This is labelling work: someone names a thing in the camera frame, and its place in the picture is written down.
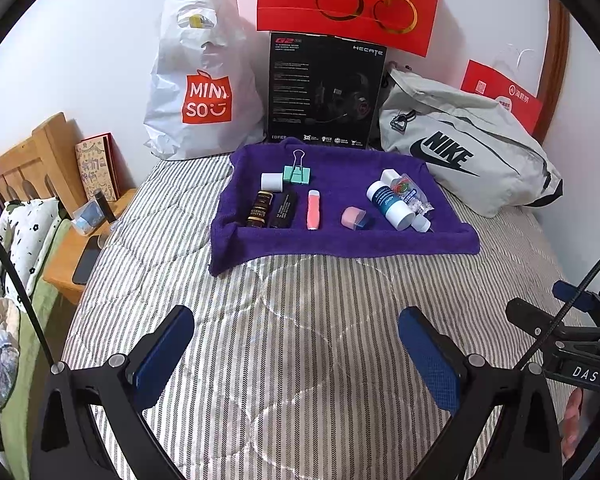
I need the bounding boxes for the grey striped quilt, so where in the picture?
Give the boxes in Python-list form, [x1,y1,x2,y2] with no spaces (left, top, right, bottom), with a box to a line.
[60,152,600,480]

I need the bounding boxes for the white plastic shopping bag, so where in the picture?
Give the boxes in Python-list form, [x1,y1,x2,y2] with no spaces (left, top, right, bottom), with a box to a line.
[144,0,267,162]

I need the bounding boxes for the small black bottle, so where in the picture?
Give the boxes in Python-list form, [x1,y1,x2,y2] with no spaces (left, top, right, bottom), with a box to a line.
[92,190,117,223]

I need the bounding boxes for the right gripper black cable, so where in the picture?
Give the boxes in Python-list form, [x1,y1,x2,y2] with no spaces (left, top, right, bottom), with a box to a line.
[519,240,600,372]

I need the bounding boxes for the wooden nightstand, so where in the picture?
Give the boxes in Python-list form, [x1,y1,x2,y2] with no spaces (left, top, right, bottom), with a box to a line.
[42,187,138,306]

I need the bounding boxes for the red gift bag gold cherries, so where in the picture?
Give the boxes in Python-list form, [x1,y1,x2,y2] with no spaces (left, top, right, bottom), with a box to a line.
[256,0,443,57]

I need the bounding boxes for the wooden headboard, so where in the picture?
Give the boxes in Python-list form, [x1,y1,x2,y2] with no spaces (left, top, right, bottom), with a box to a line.
[0,112,88,206]

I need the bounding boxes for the white blue cream jar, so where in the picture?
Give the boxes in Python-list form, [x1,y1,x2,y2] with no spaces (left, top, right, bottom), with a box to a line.
[366,180,417,231]

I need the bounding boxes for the black headset box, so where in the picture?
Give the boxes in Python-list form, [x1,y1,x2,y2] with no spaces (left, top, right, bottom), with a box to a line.
[266,31,387,151]

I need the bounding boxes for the black phone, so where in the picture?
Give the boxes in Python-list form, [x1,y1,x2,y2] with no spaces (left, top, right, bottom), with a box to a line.
[72,235,112,286]

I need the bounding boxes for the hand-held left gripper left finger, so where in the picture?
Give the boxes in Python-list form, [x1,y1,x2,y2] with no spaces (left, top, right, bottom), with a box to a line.
[30,305,196,480]

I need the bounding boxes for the black gold tube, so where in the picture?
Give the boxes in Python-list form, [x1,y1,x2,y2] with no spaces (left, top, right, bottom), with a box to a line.
[246,191,275,228]

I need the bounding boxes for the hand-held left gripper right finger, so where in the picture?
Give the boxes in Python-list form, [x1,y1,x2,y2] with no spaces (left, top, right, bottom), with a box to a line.
[398,306,563,480]

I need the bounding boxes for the pink highlighter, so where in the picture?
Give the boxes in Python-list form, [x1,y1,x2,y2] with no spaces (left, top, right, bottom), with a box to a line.
[306,190,322,231]

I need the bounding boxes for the green bedsheet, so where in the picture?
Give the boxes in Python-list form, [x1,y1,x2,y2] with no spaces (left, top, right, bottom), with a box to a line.
[0,220,73,466]

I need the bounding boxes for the clear candy bottle white cap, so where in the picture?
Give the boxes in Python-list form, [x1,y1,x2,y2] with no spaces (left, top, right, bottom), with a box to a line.
[381,167,436,221]

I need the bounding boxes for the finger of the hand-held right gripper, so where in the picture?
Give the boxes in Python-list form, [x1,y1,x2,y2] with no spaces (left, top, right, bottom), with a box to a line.
[505,297,600,343]
[552,280,600,313]

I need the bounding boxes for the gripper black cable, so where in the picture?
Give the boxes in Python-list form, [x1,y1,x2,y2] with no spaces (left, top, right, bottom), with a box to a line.
[519,240,600,372]
[0,220,56,366]

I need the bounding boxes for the purple towel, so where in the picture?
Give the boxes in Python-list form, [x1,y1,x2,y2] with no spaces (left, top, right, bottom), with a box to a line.
[209,137,481,277]

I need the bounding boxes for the decorated book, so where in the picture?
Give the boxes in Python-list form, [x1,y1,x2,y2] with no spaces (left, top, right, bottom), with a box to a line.
[75,132,123,202]

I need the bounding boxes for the green binder clip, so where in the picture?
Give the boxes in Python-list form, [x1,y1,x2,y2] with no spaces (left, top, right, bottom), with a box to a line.
[282,150,312,184]

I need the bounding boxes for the grey sling bag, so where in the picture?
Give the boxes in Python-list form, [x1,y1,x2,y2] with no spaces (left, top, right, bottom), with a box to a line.
[378,66,564,218]

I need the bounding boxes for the small blue white box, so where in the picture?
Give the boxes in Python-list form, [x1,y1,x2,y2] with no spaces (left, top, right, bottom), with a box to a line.
[72,201,106,235]

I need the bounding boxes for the red paper bag white handle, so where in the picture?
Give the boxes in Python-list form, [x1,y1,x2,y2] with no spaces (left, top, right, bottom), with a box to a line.
[461,49,543,136]

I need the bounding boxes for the white floral pillow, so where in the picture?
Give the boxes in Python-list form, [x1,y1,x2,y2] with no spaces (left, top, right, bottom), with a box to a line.
[0,197,73,306]

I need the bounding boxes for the patterned blanket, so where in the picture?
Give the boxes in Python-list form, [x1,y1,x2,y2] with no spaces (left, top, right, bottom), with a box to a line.
[0,295,33,416]

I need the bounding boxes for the black rectangular case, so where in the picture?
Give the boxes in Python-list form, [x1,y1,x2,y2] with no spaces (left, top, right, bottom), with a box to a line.
[270,191,298,228]

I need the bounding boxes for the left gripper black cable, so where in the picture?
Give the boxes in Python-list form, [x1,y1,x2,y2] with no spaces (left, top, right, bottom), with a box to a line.
[0,220,56,366]

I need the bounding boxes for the person's right hand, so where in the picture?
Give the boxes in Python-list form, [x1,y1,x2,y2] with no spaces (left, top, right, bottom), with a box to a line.
[562,387,600,461]

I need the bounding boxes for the wooden post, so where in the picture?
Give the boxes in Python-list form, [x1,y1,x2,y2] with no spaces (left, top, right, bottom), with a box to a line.
[532,0,572,143]

